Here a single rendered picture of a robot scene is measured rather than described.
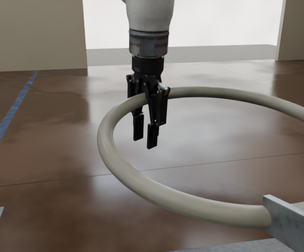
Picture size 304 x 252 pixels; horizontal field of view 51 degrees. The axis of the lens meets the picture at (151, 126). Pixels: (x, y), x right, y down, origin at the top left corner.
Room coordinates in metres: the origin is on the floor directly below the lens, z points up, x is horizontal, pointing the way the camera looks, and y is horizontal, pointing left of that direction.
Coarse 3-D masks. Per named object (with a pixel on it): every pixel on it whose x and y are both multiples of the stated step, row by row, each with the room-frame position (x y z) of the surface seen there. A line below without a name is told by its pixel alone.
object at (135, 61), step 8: (136, 64) 0.71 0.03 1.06; (144, 64) 0.70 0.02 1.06; (152, 64) 0.71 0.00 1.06; (160, 64) 0.72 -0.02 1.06; (136, 72) 0.72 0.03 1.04; (144, 72) 0.71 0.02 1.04; (152, 72) 0.71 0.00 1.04; (160, 72) 0.72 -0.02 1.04; (144, 80) 0.74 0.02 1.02; (152, 80) 0.72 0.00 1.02; (160, 80) 0.72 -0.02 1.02; (152, 88) 0.72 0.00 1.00
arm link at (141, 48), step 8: (136, 32) 0.70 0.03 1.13; (144, 32) 0.69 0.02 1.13; (152, 32) 0.69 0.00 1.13; (160, 32) 0.70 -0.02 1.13; (168, 32) 0.72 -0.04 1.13; (136, 40) 0.70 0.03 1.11; (144, 40) 0.69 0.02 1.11; (152, 40) 0.69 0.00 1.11; (160, 40) 0.70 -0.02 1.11; (136, 48) 0.70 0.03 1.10; (144, 48) 0.69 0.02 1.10; (152, 48) 0.69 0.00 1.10; (160, 48) 0.71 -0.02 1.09; (136, 56) 0.72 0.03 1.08; (144, 56) 0.70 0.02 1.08; (152, 56) 0.70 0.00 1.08; (160, 56) 0.73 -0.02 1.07
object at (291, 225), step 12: (264, 204) 0.35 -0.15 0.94; (276, 204) 0.33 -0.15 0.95; (288, 204) 0.32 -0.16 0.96; (276, 216) 0.33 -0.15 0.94; (288, 216) 0.31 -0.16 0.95; (300, 216) 0.29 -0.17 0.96; (276, 228) 0.32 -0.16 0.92; (288, 228) 0.31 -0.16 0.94; (300, 228) 0.29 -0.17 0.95; (288, 240) 0.30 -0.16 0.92; (300, 240) 0.29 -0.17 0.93
